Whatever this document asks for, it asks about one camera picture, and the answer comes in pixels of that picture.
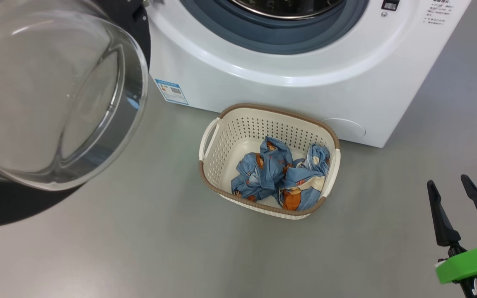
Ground black rimmed glass washer door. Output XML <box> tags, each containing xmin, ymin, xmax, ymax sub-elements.
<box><xmin>0</xmin><ymin>0</ymin><xmax>152</xmax><ymax>227</ymax></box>

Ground white front-load washing machine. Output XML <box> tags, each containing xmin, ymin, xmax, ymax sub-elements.
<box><xmin>145</xmin><ymin>0</ymin><xmax>472</xmax><ymax>148</ymax></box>

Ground round white drain filter cover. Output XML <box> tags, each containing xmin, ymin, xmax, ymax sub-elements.
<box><xmin>323</xmin><ymin>118</ymin><xmax>366</xmax><ymax>139</ymax></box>

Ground stainless steel washing machine drum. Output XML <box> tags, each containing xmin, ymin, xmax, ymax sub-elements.
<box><xmin>230</xmin><ymin>0</ymin><xmax>345</xmax><ymax>20</ymax></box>

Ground blue garment small orange prints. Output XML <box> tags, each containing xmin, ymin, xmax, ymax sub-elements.
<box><xmin>231</xmin><ymin>137</ymin><xmax>294</xmax><ymax>202</ymax></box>

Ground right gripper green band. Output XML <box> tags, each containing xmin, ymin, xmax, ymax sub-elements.
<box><xmin>426</xmin><ymin>174</ymin><xmax>477</xmax><ymax>298</ymax></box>

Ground cream perforated laundry basket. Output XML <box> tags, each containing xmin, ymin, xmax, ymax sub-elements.
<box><xmin>198</xmin><ymin>103</ymin><xmax>341</xmax><ymax>220</ymax></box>

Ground blue energy label sticker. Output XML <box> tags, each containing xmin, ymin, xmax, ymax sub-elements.
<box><xmin>154</xmin><ymin>79</ymin><xmax>189</xmax><ymax>106</ymax></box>

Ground white printed instruction label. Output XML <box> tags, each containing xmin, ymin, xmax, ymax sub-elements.
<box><xmin>423</xmin><ymin>0</ymin><xmax>452</xmax><ymax>27</ymax></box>

